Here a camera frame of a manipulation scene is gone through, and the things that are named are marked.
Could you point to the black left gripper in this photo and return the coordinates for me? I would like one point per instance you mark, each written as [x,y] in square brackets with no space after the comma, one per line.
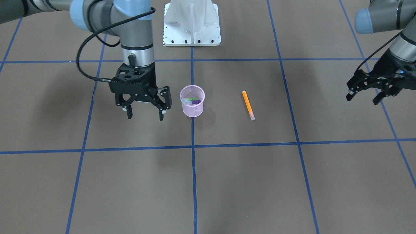
[387,66]

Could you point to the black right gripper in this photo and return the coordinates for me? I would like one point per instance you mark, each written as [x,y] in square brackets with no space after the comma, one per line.
[139,97]

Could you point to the orange highlighter pen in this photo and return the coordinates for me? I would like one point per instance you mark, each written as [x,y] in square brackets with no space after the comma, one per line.
[248,105]

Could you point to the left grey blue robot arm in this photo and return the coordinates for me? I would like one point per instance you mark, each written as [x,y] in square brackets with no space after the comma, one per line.
[391,15]

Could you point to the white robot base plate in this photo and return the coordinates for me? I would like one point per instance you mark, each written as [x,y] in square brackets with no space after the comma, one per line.
[191,23]

